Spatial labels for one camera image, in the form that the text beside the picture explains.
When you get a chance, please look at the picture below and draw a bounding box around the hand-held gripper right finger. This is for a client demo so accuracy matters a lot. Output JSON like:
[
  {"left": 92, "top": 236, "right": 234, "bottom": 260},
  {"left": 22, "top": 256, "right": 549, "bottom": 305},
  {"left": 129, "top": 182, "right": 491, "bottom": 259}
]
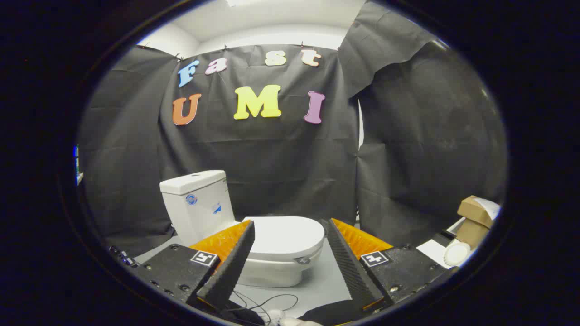
[{"left": 320, "top": 218, "right": 458, "bottom": 313}]

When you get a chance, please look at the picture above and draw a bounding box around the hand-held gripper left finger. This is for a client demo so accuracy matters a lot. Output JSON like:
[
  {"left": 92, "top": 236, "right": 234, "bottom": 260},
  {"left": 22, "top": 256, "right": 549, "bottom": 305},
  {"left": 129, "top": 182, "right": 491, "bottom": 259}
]
[{"left": 131, "top": 221, "right": 256, "bottom": 313}]

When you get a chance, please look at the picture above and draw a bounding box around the white toilet lid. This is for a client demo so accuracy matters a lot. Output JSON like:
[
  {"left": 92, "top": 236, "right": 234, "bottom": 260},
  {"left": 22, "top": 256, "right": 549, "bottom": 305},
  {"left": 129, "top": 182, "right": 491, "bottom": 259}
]
[{"left": 242, "top": 216, "right": 326, "bottom": 264}]

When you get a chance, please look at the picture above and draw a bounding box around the white ceramic toilet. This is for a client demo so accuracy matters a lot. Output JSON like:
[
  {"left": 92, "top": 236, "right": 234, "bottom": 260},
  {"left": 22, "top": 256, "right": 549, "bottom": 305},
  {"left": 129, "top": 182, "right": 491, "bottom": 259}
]
[{"left": 159, "top": 170, "right": 326, "bottom": 288}]

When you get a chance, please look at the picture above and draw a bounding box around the person's dark trouser leg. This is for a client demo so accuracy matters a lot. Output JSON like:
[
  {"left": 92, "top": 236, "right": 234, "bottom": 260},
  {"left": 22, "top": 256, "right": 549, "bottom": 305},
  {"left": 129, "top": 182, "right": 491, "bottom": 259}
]
[{"left": 299, "top": 300, "right": 364, "bottom": 326}]

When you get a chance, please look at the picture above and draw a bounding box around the white flat board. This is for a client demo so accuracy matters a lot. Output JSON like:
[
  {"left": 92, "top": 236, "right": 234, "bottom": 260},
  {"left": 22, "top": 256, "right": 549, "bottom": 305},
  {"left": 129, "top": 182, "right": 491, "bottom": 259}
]
[{"left": 416, "top": 217, "right": 467, "bottom": 268}]

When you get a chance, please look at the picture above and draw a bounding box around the white round plastic cap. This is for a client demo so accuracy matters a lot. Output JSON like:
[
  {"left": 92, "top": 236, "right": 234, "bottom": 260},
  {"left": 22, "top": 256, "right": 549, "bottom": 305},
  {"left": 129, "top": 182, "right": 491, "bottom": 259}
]
[{"left": 444, "top": 241, "right": 472, "bottom": 267}]

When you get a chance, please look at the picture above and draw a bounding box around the black backdrop cloth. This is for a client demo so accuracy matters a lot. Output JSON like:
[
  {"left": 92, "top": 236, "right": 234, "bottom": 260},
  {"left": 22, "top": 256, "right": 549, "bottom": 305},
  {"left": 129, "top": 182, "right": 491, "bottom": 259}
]
[{"left": 77, "top": 0, "right": 508, "bottom": 259}]

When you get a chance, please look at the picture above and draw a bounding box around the brown cardboard box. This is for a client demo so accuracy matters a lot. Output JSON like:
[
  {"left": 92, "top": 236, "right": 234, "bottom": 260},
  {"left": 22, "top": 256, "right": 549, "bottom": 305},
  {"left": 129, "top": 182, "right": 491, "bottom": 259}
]
[{"left": 455, "top": 196, "right": 501, "bottom": 249}]

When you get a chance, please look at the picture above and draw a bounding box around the thin black cable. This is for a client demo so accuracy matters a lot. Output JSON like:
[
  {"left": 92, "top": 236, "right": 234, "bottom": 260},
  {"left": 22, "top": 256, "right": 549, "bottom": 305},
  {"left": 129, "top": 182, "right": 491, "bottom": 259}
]
[{"left": 229, "top": 290, "right": 300, "bottom": 324}]

